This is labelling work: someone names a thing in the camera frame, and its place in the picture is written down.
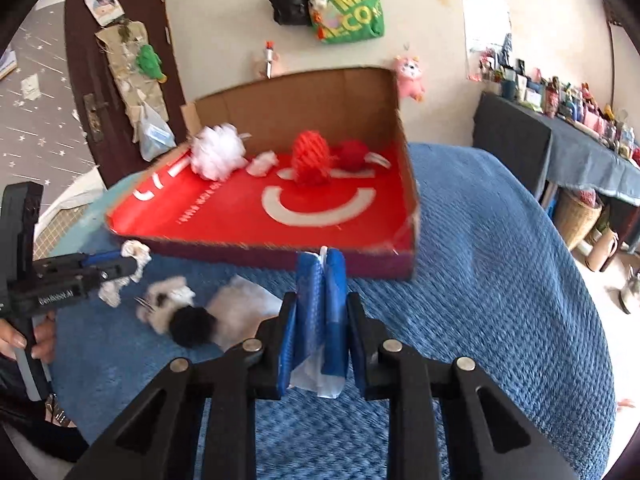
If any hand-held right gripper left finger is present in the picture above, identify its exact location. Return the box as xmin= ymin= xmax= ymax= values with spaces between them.
xmin=65 ymin=250 xmax=326 ymax=480

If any cream crochet scrunchie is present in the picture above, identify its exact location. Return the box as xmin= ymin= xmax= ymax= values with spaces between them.
xmin=99 ymin=240 xmax=152 ymax=307

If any green tote bag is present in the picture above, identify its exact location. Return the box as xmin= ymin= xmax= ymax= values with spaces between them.
xmin=310 ymin=0 xmax=386 ymax=45

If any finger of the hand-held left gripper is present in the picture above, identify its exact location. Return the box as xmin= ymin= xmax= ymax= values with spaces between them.
xmin=34 ymin=253 xmax=127 ymax=274
xmin=35 ymin=259 xmax=139 ymax=289

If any red mesh bath sponge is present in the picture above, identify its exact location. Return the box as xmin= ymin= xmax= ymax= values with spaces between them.
xmin=291 ymin=131 xmax=332 ymax=186

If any dark red ball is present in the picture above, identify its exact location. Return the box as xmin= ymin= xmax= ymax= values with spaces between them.
xmin=330 ymin=139 xmax=392 ymax=171

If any white tissue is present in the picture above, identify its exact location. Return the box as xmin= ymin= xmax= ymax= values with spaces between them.
xmin=246 ymin=151 xmax=280 ymax=177

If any wicker basket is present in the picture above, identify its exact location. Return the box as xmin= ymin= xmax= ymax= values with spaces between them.
xmin=552 ymin=189 xmax=605 ymax=252

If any desk with blue cloth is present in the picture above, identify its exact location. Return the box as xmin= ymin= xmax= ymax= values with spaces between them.
xmin=472 ymin=91 xmax=640 ymax=256

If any metal door handle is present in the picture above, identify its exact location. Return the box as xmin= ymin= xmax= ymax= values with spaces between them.
xmin=82 ymin=92 xmax=110 ymax=142

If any grey shoe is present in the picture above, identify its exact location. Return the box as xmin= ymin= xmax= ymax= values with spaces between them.
xmin=617 ymin=267 xmax=640 ymax=315

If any clear plastic bag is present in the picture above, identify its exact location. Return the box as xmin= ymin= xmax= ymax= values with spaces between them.
xmin=137 ymin=102 xmax=177 ymax=162

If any white paper sheet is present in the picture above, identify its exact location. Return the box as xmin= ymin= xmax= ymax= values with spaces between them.
xmin=47 ymin=165 xmax=106 ymax=211

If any blue knit blanket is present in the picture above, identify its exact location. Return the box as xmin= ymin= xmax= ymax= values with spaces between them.
xmin=47 ymin=142 xmax=616 ymax=480

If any black yarn scrunchie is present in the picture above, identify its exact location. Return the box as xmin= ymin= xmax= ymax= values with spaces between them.
xmin=169 ymin=306 xmax=217 ymax=349

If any green plush toy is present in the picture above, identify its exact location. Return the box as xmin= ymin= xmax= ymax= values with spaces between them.
xmin=136 ymin=44 xmax=168 ymax=82

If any cluttered table with cosmetics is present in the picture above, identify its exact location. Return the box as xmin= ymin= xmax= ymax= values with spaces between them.
xmin=477 ymin=47 xmax=640 ymax=166

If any white pompom with plaid bow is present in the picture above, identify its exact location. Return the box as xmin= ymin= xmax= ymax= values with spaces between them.
xmin=134 ymin=276 xmax=197 ymax=335

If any beige hanging door organizer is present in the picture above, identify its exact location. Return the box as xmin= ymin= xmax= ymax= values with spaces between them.
xmin=95 ymin=20 xmax=168 ymax=143

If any white mesh bath sponge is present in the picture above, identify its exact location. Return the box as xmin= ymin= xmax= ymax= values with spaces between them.
xmin=191 ymin=123 xmax=252 ymax=182

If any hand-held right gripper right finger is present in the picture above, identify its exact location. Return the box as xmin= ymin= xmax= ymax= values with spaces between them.
xmin=324 ymin=249 xmax=581 ymax=480

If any person's left hand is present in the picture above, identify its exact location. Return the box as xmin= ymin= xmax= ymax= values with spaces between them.
xmin=0 ymin=310 xmax=57 ymax=362

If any dark brown door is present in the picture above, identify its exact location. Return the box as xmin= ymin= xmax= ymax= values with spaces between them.
xmin=64 ymin=0 xmax=188 ymax=176

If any cream jug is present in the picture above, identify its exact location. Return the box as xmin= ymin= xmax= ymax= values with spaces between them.
xmin=586 ymin=226 xmax=622 ymax=272

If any wall mirror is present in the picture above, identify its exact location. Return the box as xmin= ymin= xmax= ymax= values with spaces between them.
xmin=462 ymin=0 xmax=513 ymax=61

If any pink cat plush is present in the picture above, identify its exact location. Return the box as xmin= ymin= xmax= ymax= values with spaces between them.
xmin=391 ymin=55 xmax=427 ymax=103

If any white wipe packet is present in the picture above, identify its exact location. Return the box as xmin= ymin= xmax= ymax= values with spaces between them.
xmin=206 ymin=280 xmax=284 ymax=350

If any blue and white cloth pouch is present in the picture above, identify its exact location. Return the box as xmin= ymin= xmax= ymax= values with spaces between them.
xmin=290 ymin=246 xmax=347 ymax=399

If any light blue sheet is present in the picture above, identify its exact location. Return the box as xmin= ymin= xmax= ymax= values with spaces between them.
xmin=35 ymin=180 xmax=131 ymax=261

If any cardboard box with red lining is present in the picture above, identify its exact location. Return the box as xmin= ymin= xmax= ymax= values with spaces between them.
xmin=105 ymin=65 xmax=421 ymax=281

